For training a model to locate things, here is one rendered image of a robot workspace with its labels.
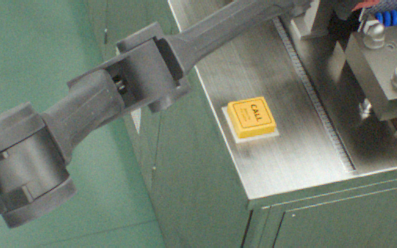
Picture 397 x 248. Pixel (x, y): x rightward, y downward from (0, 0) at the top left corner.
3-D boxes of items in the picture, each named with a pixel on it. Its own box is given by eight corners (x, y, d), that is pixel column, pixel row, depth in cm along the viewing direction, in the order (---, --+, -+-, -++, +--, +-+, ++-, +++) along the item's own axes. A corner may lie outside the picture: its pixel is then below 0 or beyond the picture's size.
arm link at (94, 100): (100, 133, 135) (67, 71, 133) (184, 93, 132) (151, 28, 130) (-5, 238, 91) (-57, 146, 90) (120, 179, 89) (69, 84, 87)
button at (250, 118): (226, 110, 174) (227, 102, 172) (261, 103, 176) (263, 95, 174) (238, 140, 170) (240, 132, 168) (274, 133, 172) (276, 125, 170)
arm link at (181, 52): (169, 107, 126) (132, 34, 125) (142, 118, 130) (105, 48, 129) (321, 6, 157) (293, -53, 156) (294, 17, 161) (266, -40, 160)
